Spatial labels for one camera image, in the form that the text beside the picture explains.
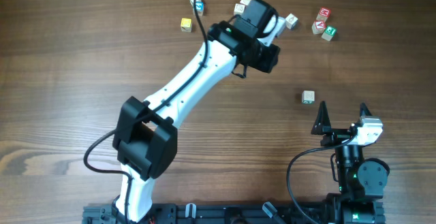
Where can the red A wooden block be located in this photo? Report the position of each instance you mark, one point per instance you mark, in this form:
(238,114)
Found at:
(318,27)

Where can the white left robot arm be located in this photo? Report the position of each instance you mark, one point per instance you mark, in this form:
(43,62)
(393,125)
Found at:
(146,133)

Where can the green F wooden block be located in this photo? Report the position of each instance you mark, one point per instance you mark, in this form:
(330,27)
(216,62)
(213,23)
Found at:
(329,33)

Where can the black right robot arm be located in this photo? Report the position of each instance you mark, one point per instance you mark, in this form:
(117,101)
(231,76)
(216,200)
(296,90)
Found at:
(361,181)

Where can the green sided white block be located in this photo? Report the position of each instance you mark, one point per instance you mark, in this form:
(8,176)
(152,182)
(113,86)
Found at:
(308,97)

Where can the blue D wooden block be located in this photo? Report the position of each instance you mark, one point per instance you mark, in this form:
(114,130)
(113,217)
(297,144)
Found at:
(291,21)

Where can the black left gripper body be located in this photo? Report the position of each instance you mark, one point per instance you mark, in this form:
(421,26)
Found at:
(266,57)

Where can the red sided wooden block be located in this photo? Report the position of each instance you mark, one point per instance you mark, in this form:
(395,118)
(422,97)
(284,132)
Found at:
(245,2)

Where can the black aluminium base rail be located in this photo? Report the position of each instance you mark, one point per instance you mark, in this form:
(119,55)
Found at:
(267,213)

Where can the blue framed wooden block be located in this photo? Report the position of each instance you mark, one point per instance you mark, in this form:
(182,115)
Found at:
(239,9)

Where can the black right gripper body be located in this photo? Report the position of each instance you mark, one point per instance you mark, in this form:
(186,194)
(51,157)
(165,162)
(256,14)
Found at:
(336,136)

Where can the red W wooden block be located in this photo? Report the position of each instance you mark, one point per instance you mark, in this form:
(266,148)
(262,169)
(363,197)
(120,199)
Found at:
(323,14)

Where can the yellow top wooden block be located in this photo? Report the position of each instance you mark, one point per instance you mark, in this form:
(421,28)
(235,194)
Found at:
(186,25)

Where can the blue N wooden block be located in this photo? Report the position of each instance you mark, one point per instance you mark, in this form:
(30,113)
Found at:
(198,8)

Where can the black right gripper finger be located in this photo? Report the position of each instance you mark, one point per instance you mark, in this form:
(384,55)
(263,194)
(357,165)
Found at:
(364,111)
(322,125)

